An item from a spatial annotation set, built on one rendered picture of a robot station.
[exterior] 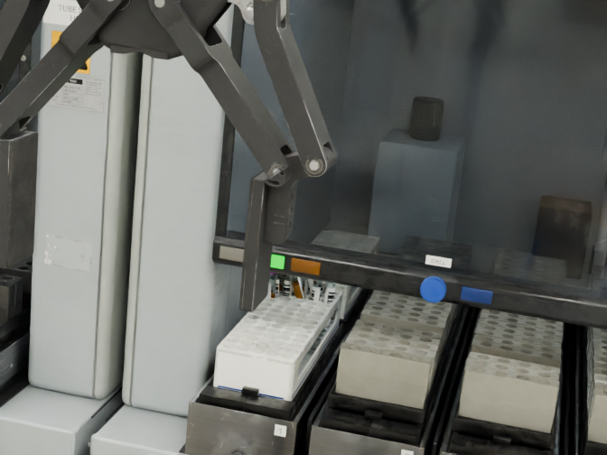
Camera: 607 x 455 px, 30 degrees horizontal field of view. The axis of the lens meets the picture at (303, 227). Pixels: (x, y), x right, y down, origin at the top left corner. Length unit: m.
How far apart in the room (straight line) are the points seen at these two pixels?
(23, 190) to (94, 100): 0.81
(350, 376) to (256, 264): 0.84
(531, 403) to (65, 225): 0.62
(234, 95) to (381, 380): 0.87
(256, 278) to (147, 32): 0.13
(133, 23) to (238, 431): 0.87
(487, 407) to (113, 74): 0.61
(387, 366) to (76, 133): 0.48
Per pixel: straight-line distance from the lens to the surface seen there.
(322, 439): 1.36
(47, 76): 0.60
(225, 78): 0.56
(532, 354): 1.47
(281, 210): 0.57
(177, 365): 1.48
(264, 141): 0.56
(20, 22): 0.60
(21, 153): 0.62
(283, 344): 1.44
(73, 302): 1.50
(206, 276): 1.43
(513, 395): 1.38
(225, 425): 1.38
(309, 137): 0.55
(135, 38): 0.58
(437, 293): 1.33
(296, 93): 0.55
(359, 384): 1.40
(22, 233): 0.63
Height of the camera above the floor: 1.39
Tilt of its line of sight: 16 degrees down
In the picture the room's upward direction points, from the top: 6 degrees clockwise
